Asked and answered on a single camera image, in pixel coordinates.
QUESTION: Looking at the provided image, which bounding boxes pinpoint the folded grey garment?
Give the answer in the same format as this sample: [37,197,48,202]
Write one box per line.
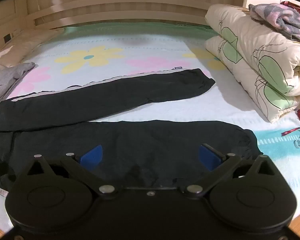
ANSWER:
[0,62,36,105]

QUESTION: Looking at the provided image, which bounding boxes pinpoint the cream leaf-print pillow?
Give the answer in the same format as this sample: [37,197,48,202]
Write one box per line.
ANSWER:
[204,4,300,123]

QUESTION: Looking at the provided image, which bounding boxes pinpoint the flower print bed sheet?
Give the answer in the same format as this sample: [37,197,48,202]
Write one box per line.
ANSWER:
[0,21,300,230]

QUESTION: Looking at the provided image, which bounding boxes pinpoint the pink and grey blanket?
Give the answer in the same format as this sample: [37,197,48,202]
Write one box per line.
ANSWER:
[248,2,300,48]

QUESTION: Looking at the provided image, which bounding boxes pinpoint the beige wooden headboard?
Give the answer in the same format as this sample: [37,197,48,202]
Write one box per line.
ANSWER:
[25,0,248,29]

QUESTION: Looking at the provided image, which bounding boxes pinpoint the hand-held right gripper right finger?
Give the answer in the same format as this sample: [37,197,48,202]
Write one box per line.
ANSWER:
[180,144,278,195]

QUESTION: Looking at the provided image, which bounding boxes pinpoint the black pants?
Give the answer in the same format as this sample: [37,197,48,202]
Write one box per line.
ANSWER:
[0,68,264,195]

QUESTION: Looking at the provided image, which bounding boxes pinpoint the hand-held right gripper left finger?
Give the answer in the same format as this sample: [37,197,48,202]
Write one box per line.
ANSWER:
[27,144,116,194]

